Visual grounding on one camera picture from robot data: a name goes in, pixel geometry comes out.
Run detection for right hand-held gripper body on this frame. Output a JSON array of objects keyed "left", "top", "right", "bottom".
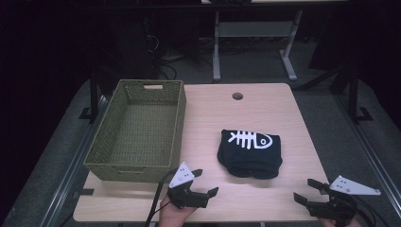
[{"left": 306, "top": 175, "right": 382, "bottom": 222}]

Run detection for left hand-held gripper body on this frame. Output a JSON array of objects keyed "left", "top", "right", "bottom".
[{"left": 166, "top": 162, "right": 210, "bottom": 210}]

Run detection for dark shirt fishbone print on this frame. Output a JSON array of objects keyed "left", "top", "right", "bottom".
[{"left": 216, "top": 129, "right": 284, "bottom": 181}]

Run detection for green woven basket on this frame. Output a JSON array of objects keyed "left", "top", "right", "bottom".
[{"left": 82, "top": 79, "right": 187, "bottom": 184}]

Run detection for person's right hand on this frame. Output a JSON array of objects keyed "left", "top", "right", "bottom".
[{"left": 319, "top": 215, "right": 363, "bottom": 227}]

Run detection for person's left hand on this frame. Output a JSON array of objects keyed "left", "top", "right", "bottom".
[{"left": 158, "top": 195, "right": 199, "bottom": 227}]

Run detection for black metal stand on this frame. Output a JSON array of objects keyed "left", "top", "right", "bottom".
[
  {"left": 78, "top": 69, "right": 99, "bottom": 124},
  {"left": 347, "top": 66, "right": 375, "bottom": 125}
]

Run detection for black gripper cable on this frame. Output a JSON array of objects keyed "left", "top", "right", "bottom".
[
  {"left": 144, "top": 168, "right": 180, "bottom": 227},
  {"left": 353, "top": 194, "right": 385, "bottom": 227}
]

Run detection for aluminium rail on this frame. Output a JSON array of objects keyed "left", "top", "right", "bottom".
[
  {"left": 39, "top": 94, "right": 112, "bottom": 227},
  {"left": 334, "top": 93, "right": 401, "bottom": 211}
]

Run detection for tangle of floor cables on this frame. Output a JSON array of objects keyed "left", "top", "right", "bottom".
[{"left": 143, "top": 32, "right": 250, "bottom": 81}]

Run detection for white metal desk frame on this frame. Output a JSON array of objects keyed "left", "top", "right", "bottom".
[{"left": 212, "top": 9, "right": 305, "bottom": 83}]

